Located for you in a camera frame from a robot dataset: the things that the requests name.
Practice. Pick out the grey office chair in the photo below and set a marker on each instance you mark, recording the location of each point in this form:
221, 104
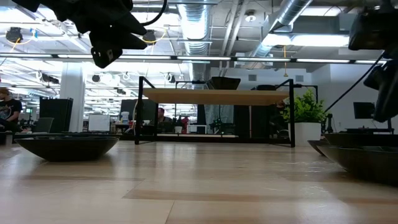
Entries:
43, 125

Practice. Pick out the large black monitor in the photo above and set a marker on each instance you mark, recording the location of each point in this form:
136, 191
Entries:
149, 109

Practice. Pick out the black ceiling camera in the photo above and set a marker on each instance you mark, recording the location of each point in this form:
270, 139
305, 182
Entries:
14, 35

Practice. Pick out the black teardrop mini plate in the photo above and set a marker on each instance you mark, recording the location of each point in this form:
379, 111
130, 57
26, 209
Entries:
265, 88

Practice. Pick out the black office desk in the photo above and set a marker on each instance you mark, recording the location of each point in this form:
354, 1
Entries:
367, 130

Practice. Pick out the black square tray stack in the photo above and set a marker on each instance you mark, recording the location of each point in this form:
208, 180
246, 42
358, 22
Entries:
224, 86
357, 140

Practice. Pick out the white board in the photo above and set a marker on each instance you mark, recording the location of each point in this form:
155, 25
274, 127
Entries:
99, 123

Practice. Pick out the person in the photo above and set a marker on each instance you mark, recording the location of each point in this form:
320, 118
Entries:
11, 110
161, 119

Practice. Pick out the bright ceiling light panel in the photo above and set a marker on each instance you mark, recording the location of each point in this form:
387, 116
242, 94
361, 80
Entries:
311, 40

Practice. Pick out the wooden shelf with black legs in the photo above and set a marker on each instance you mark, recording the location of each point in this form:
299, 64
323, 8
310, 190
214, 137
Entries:
214, 97

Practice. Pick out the long ceiling light strip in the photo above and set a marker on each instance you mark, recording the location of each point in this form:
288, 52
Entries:
202, 58

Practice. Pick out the white building column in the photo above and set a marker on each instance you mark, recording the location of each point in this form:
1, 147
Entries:
72, 93

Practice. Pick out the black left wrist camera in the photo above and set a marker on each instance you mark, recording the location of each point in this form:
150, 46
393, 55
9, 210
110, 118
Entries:
105, 57

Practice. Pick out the black partition cabinet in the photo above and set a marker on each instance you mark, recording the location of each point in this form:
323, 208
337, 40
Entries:
56, 115

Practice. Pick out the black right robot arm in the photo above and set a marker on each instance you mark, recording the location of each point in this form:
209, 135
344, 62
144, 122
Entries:
373, 28

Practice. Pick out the wide silver air duct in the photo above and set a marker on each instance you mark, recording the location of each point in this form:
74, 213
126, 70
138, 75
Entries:
195, 31

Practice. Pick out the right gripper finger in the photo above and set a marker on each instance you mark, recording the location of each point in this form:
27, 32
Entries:
387, 105

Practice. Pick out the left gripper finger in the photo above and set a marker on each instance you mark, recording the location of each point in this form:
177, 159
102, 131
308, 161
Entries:
133, 43
133, 28

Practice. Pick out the small black monitor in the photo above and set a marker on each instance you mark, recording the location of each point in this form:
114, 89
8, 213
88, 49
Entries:
363, 110

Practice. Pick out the group of black trays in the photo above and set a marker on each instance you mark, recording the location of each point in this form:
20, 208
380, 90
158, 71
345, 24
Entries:
202, 140

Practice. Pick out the green plant in white pot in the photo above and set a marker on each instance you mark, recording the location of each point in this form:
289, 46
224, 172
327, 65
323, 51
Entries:
306, 133

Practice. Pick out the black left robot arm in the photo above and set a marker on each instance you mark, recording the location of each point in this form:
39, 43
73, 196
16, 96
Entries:
26, 3

